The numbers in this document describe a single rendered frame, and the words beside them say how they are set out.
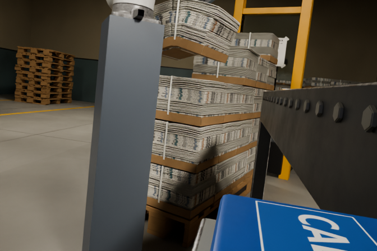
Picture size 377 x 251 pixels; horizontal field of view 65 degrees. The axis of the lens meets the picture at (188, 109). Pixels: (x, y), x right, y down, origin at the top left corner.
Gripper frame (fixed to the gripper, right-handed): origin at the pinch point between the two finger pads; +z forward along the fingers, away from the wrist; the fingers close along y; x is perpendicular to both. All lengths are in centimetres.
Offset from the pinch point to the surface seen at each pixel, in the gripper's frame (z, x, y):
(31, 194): 101, -20, 123
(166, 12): 7.7, -13.0, 16.0
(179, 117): -1, -10, 68
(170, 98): 5, -10, 59
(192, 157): -8, -9, 86
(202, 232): -71, -121, 67
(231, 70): -4, 47, 38
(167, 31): 6.3, -13.9, 25.9
